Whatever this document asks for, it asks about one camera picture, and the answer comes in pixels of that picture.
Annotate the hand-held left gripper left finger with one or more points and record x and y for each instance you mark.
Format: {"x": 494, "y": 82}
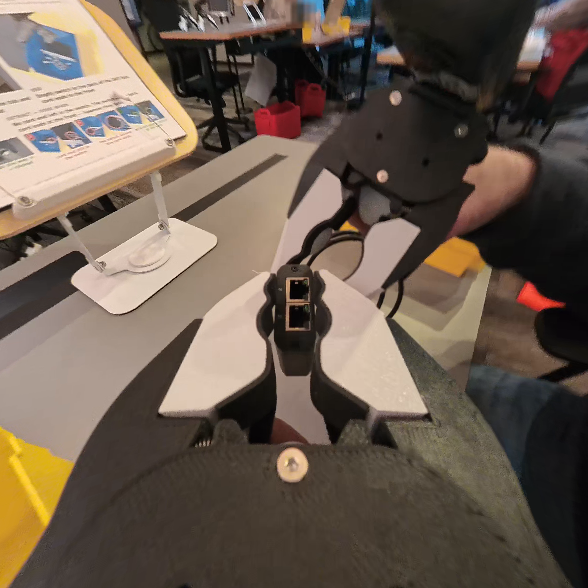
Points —
{"x": 216, "y": 358}

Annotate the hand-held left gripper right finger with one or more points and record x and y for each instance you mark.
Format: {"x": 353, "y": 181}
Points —
{"x": 367, "y": 358}

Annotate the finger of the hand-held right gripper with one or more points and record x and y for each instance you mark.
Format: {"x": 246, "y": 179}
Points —
{"x": 390, "y": 248}
{"x": 312, "y": 202}

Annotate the black ethernet port adapter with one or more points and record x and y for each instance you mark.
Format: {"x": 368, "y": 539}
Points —
{"x": 296, "y": 357}

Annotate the person's right forearm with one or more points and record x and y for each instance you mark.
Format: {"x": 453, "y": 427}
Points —
{"x": 551, "y": 220}

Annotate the person's right hand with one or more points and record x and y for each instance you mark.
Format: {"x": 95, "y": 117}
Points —
{"x": 496, "y": 188}

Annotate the yellow box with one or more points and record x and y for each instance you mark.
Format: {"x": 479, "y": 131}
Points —
{"x": 452, "y": 257}

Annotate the wooden top work table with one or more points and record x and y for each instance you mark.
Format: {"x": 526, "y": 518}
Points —
{"x": 390, "y": 57}
{"x": 216, "y": 33}

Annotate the red storage bin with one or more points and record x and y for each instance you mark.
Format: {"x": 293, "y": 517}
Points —
{"x": 310, "y": 99}
{"x": 277, "y": 120}

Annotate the white hanging paper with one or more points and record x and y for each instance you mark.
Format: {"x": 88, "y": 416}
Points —
{"x": 262, "y": 80}

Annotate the small yellow holder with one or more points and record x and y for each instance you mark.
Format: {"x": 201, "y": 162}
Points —
{"x": 333, "y": 27}

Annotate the orange object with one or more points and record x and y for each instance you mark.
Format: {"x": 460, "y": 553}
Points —
{"x": 537, "y": 298}

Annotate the black office chair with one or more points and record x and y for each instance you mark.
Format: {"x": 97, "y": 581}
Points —
{"x": 202, "y": 87}

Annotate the person's jeans leg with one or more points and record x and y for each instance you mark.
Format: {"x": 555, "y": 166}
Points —
{"x": 528, "y": 427}

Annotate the black chair seat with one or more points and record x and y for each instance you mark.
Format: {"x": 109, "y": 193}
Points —
{"x": 562, "y": 335}

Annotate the yellow plastic bin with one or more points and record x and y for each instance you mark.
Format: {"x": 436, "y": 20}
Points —
{"x": 23, "y": 496}

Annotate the white instruction sheet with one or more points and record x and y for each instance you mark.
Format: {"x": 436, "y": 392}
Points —
{"x": 92, "y": 115}

